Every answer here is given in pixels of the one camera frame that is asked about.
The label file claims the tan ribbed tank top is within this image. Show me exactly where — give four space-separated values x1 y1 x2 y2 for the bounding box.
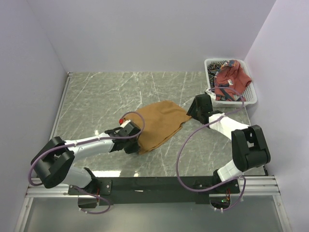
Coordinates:
137 101 191 155

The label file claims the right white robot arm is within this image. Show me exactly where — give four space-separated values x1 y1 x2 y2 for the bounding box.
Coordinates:
187 94 271 193

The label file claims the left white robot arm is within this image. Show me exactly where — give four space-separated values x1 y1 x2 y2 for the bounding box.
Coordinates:
30 120 141 194

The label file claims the rust red tank top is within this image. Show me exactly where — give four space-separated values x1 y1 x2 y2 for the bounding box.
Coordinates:
214 59 252 102

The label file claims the striped multicolour tank top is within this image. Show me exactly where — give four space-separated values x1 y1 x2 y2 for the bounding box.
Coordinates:
207 60 230 88

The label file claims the white plastic laundry basket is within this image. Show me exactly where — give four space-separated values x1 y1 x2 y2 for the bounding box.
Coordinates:
204 58 257 108

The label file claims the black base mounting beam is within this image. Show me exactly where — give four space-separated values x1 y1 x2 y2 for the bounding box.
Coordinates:
68 176 240 208

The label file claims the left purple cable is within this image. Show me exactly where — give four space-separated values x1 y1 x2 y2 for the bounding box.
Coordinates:
28 111 146 215

